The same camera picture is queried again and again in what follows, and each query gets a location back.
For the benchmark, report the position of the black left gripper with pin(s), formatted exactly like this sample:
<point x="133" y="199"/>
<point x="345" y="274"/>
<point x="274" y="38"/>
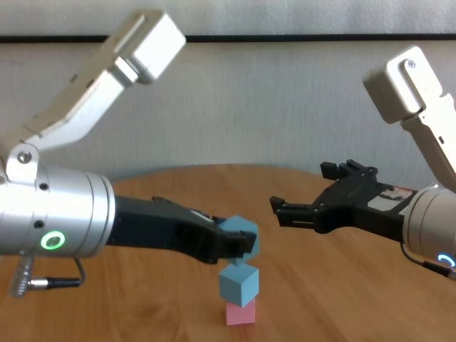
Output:
<point x="160" y="224"/>

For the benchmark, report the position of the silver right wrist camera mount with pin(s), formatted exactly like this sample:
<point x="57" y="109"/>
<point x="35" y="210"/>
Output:
<point x="406" y="85"/>

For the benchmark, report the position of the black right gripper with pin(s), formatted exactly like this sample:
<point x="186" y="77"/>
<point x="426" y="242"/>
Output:
<point x="356" y="206"/>

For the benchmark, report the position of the pink foam cube block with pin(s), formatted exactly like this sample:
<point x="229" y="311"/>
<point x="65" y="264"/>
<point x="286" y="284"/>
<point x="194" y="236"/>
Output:
<point x="240" y="315"/>

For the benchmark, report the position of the blue foam cube block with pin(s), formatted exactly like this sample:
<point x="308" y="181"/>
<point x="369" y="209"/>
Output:
<point x="238" y="224"/>
<point x="235" y="285"/>

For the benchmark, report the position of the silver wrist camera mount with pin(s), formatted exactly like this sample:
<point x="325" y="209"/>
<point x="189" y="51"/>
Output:
<point x="406" y="85"/>
<point x="99" y="89"/>

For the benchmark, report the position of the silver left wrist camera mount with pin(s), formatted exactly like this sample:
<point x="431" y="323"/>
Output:
<point x="99" y="89"/>

